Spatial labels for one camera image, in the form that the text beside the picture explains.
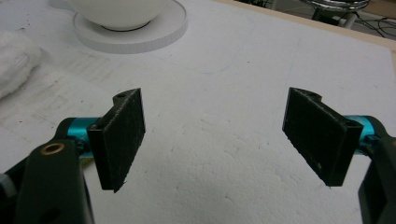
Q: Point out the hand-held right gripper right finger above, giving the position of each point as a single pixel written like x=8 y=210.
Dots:
x=317 y=133

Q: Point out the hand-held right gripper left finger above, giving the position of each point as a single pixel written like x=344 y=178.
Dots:
x=120 y=140

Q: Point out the white round coaster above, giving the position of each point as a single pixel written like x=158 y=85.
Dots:
x=140 y=35

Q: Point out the white bowl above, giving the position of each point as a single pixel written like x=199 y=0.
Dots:
x=117 y=14

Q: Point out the chrome stool base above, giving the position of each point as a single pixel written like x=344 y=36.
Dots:
x=337 y=9

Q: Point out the white fluffy cloth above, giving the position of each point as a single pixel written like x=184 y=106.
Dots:
x=14 y=62

